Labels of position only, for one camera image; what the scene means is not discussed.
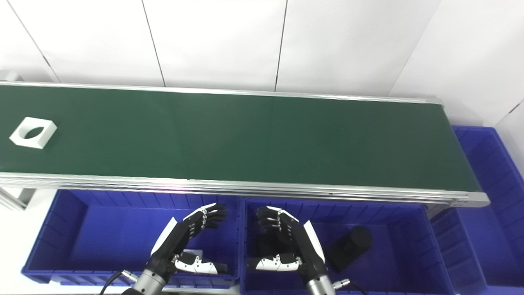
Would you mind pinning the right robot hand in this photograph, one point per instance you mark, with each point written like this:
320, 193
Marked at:
303, 246

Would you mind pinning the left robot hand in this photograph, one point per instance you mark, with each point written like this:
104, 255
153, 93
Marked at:
172, 241

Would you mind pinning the black cylinder part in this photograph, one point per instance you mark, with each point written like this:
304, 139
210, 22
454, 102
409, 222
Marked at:
266, 248
352, 246

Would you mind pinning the blue plastic bin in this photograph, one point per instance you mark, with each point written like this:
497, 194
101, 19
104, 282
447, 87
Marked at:
401, 246
491, 184
102, 237

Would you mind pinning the green conveyor belt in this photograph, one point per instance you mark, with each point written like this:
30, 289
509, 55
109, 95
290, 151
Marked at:
245, 135
245, 186

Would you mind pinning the aluminium conveyor leg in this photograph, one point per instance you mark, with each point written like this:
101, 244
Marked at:
16, 198

